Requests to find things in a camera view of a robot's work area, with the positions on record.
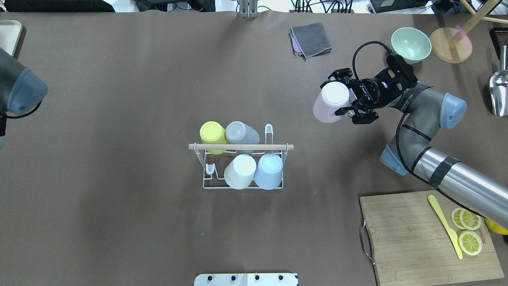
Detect lemon slice top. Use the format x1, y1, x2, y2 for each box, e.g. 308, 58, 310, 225
458, 230, 483, 256

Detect pink cup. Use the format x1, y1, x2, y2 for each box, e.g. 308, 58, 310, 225
313, 81, 350, 123

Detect yellow cup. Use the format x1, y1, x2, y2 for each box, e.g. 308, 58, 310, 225
200, 121, 230, 144

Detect aluminium frame post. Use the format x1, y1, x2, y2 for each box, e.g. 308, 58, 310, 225
237, 0, 259, 19

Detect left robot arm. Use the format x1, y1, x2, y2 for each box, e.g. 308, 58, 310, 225
0, 49, 48, 148

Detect white wire cup rack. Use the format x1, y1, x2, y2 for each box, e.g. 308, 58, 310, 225
188, 121, 294, 190

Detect grey folded cloth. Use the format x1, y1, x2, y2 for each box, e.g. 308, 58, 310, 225
290, 22, 332, 59

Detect light blue cup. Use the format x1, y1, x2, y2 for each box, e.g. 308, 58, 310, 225
254, 153, 283, 190

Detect wooden mug tree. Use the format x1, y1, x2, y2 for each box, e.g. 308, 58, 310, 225
429, 0, 507, 64

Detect beige tray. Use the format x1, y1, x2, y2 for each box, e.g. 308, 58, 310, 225
0, 20, 23, 56

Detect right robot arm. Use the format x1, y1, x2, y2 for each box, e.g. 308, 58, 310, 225
320, 67, 507, 228

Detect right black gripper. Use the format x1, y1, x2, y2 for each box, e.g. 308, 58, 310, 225
321, 68, 391, 124

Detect yellow plastic knife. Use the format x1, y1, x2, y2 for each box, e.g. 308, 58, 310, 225
427, 194, 463, 259

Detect bamboo cutting board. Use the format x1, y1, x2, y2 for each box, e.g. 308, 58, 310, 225
360, 190, 505, 286

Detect green bowl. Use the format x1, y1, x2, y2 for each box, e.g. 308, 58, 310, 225
391, 27, 432, 64

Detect whole lemon near board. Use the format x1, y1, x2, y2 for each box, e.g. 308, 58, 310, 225
484, 218, 508, 235

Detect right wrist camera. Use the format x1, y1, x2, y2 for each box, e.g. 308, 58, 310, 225
386, 54, 418, 89

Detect grey cup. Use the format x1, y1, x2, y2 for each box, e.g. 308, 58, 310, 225
225, 121, 260, 144

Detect purple cloth under grey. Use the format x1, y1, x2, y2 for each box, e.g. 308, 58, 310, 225
289, 34, 303, 56

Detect white cup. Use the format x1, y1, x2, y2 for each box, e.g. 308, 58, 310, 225
224, 154, 256, 189

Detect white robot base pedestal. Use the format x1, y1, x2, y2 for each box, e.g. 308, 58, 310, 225
194, 272, 299, 286

